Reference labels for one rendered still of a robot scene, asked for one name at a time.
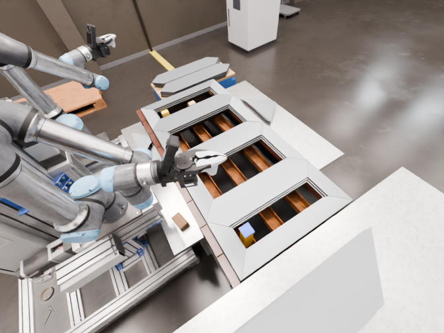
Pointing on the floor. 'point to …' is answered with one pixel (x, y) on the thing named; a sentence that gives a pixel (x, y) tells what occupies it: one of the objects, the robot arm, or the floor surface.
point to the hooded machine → (252, 23)
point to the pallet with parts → (72, 98)
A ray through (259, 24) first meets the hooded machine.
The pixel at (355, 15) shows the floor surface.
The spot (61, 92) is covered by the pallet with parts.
